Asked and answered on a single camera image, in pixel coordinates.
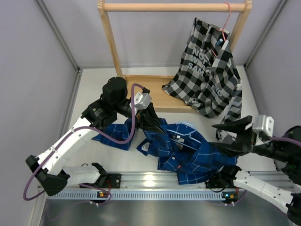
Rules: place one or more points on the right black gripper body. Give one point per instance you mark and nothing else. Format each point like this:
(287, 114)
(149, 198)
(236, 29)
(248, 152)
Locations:
(271, 149)

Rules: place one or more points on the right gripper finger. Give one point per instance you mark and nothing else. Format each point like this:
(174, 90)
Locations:
(224, 130)
(230, 150)

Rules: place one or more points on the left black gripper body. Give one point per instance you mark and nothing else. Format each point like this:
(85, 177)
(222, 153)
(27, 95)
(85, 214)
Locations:
(125, 110)

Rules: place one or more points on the blue plaid shirt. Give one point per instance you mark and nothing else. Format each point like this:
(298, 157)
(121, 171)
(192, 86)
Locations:
(193, 162)

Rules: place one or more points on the light blue wire hanger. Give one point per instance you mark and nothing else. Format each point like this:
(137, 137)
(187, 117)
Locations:
(186, 134)

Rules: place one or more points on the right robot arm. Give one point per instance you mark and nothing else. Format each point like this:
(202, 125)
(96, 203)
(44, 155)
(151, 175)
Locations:
(288, 202)

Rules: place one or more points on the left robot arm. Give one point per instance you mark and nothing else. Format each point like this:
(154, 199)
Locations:
(50, 168)

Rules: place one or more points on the black white checkered shirt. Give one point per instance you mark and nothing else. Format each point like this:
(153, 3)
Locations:
(207, 79)

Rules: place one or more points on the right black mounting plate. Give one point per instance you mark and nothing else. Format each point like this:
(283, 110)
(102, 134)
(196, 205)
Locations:
(214, 183)

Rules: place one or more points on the black mounting plate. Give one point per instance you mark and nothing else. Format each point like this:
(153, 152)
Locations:
(112, 181)
(214, 183)

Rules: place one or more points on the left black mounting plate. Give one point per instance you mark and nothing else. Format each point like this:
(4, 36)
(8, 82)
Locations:
(112, 181)

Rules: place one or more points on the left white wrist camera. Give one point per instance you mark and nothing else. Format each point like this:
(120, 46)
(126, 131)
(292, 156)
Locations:
(141, 101)

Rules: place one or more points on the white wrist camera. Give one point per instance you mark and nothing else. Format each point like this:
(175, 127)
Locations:
(141, 101)
(262, 126)

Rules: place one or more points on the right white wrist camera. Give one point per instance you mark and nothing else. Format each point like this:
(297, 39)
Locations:
(262, 126)

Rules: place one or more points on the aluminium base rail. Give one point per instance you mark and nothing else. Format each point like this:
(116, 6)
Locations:
(169, 181)

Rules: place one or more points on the pink wire hanger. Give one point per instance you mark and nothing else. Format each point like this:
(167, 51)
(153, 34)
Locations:
(227, 18)

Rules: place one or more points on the left aluminium frame post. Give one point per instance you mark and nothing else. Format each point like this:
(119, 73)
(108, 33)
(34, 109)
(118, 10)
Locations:
(49, 19)

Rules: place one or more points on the aluminium frame post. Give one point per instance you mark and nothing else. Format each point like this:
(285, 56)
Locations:
(49, 19)
(264, 34)

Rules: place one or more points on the perforated cable duct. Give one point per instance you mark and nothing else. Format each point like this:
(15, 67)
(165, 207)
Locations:
(83, 194)

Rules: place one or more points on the right aluminium frame post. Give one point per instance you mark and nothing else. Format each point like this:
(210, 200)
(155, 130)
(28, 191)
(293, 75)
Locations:
(264, 34)

